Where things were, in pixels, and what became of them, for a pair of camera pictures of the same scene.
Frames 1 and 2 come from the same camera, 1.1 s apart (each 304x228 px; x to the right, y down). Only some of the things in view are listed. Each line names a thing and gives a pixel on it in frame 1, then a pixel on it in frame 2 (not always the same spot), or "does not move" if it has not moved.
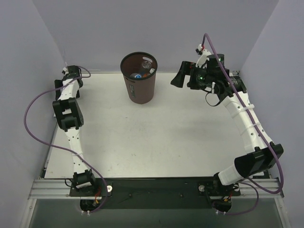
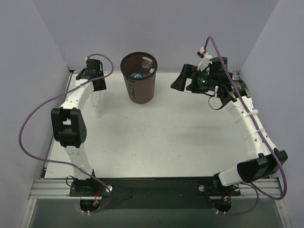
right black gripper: x=189 y=74 does not move
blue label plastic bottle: x=138 y=75 does not move
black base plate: x=184 y=193 does not move
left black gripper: x=58 y=89 → x=99 y=83
